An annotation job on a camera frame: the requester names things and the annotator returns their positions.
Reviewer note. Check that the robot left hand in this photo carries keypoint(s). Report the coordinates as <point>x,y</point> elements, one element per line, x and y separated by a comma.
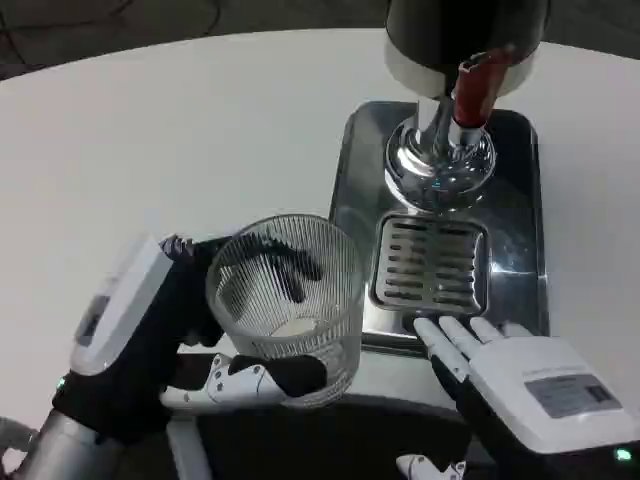
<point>135,345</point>

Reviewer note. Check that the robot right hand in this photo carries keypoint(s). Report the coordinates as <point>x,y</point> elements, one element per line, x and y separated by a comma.
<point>520,370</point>

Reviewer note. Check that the clear ribbed glass cup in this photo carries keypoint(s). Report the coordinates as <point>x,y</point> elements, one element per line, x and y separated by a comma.
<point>345,300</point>

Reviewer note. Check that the silver robot left forearm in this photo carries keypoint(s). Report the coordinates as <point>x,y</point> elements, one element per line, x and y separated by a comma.
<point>60,455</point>

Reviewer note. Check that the steel tray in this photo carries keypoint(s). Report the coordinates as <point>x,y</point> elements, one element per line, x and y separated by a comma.
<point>515,210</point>

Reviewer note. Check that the black robot torso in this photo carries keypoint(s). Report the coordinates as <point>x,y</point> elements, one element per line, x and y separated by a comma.
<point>325,440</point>

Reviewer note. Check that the black white drink dispenser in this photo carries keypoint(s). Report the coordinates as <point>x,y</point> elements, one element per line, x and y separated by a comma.
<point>425,40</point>

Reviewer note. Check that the white frame bar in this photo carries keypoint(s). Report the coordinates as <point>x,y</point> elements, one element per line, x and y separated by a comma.
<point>187,450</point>

